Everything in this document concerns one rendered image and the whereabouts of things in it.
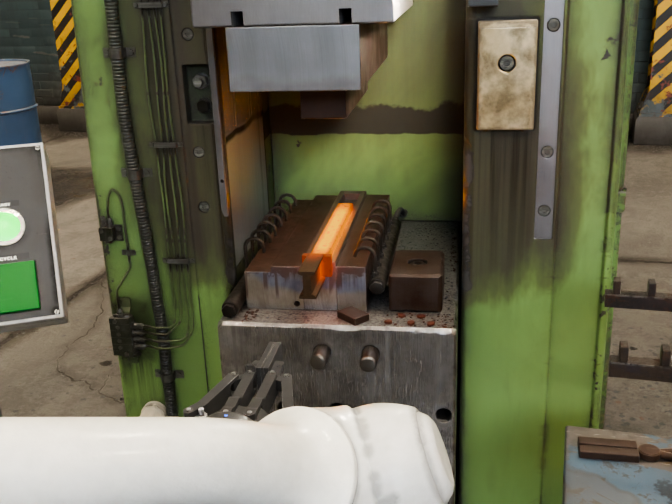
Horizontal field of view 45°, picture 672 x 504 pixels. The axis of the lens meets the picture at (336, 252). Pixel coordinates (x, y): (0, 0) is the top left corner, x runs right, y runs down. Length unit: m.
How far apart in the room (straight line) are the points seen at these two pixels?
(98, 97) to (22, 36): 7.36
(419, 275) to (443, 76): 0.54
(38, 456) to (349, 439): 0.22
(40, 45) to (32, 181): 7.42
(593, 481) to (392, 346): 0.35
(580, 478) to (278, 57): 0.75
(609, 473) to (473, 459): 0.41
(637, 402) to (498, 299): 1.59
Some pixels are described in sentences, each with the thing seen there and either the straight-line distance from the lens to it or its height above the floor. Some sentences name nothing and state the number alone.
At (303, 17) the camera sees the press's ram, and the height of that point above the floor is 1.38.
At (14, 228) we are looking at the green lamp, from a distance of 1.33.
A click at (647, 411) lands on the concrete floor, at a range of 2.95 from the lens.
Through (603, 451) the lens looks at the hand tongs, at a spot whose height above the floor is 0.76.
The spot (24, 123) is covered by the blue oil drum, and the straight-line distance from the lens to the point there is 5.90.
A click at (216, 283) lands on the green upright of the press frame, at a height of 0.90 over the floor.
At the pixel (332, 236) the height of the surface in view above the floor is 1.01.
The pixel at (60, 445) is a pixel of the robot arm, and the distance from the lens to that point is 0.49.
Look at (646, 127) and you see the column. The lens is 6.85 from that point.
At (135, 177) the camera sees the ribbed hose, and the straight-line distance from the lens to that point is 1.48.
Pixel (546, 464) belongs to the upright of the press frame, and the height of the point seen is 0.54.
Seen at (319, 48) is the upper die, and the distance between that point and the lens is 1.23.
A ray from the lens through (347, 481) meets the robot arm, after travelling 0.58.
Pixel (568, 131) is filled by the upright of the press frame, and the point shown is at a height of 1.18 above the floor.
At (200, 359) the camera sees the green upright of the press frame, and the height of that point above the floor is 0.74.
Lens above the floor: 1.45
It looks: 20 degrees down
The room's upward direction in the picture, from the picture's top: 2 degrees counter-clockwise
